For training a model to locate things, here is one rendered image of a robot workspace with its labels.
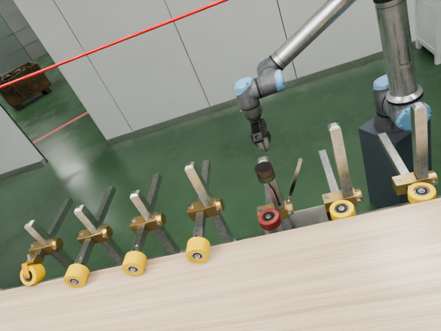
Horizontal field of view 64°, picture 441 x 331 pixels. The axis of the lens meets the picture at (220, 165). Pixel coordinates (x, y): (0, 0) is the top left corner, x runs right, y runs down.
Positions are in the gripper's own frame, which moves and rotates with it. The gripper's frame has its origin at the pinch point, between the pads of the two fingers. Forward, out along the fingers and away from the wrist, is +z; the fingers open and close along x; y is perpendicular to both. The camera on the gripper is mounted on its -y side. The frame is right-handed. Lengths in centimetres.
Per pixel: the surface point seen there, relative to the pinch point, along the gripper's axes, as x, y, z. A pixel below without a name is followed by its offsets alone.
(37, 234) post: 95, -46, -22
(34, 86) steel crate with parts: 468, 512, 56
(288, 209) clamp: -6.8, -46.4, -3.6
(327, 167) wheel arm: -24.9, -26.6, -2.1
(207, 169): 23.6, -21.4, -13.6
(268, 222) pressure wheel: 0, -55, -8
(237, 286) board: 12, -78, -8
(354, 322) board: -19, -94, -8
